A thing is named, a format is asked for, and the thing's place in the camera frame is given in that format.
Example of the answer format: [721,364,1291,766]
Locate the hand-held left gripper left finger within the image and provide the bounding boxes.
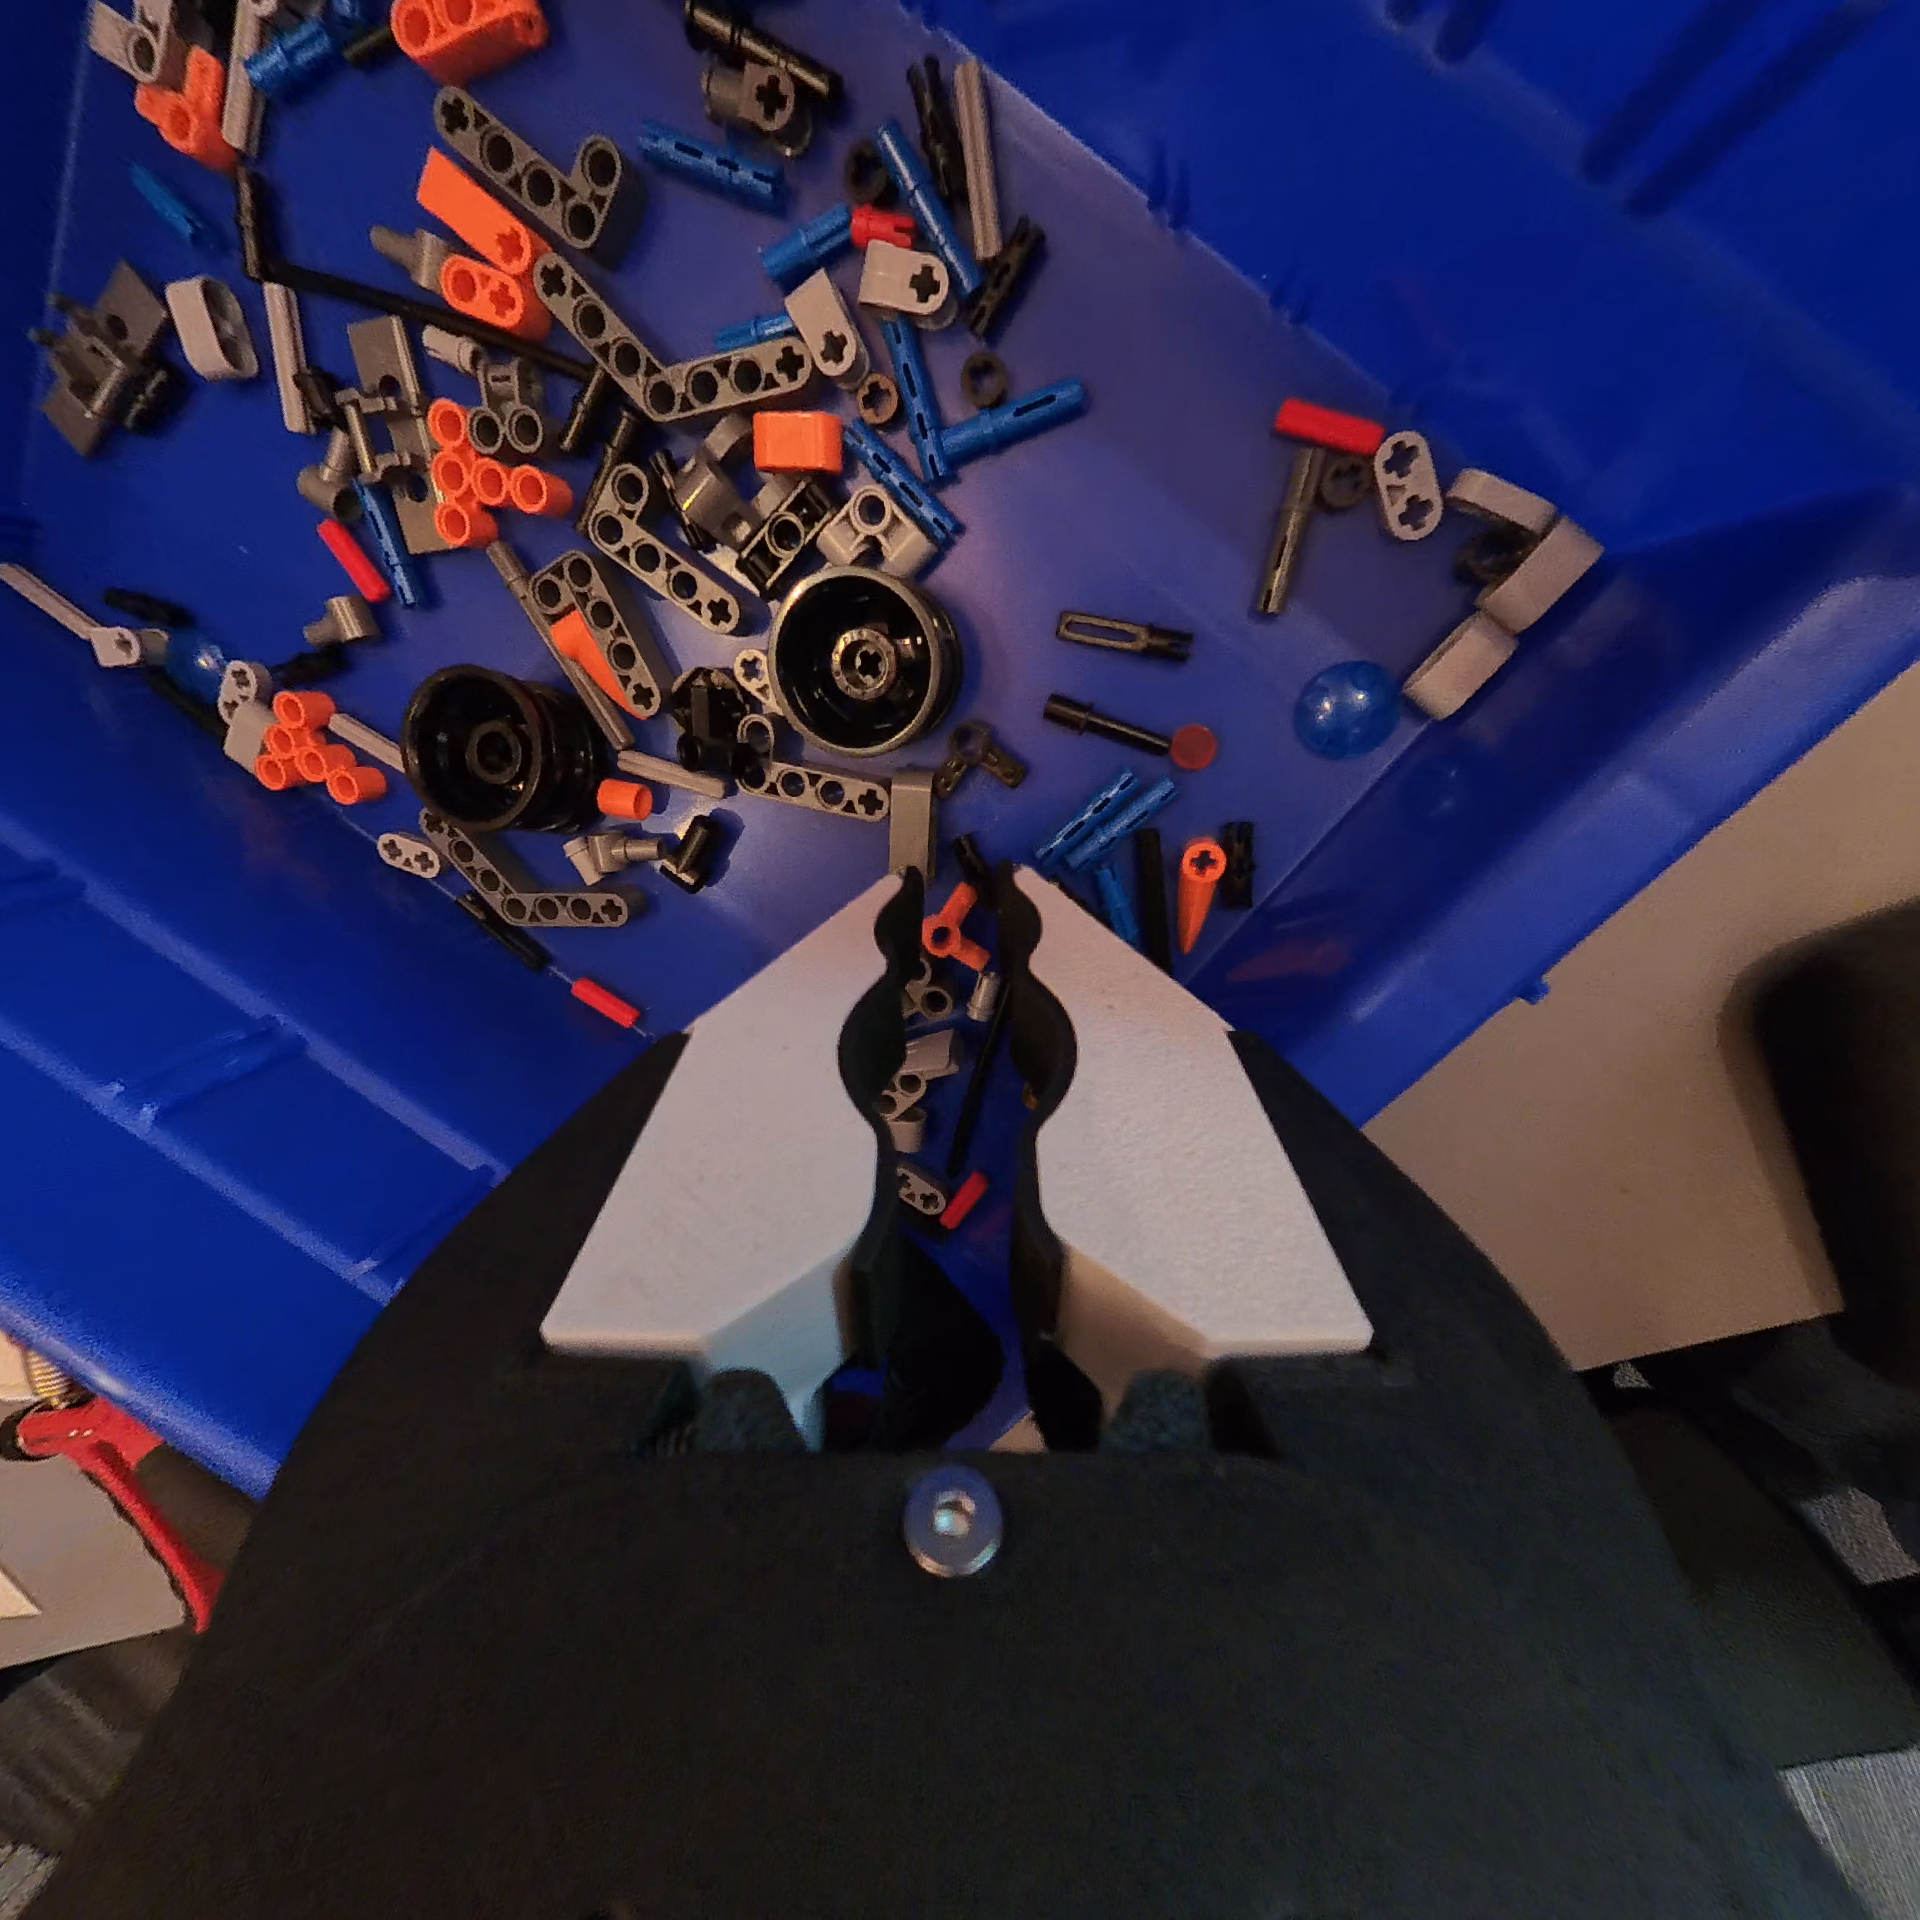
[547,873,928,1428]

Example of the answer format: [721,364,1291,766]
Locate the black toy wheel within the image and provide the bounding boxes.
[768,570,967,758]
[399,666,611,846]

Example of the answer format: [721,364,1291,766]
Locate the blue translucent ball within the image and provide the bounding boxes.
[1291,661,1401,766]

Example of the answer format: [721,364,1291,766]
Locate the blue plastic bin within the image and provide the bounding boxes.
[0,0,1920,1502]

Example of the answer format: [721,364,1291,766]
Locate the red plastic tool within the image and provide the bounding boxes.
[0,1389,214,1638]

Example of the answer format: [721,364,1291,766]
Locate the pile of toy building parts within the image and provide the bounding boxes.
[0,0,1607,1230]

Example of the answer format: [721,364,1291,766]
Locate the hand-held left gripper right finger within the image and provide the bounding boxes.
[992,867,1375,1428]

